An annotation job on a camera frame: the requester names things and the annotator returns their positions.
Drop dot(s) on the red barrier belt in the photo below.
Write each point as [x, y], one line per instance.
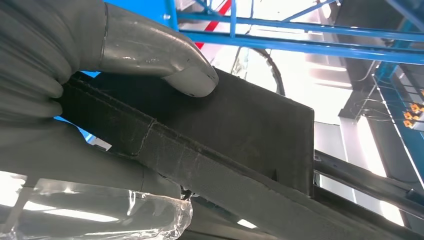
[213, 23]

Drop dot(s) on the blue metal shelf rack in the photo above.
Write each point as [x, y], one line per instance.
[298, 39]

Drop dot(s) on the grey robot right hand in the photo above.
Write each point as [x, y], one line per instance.
[149, 49]

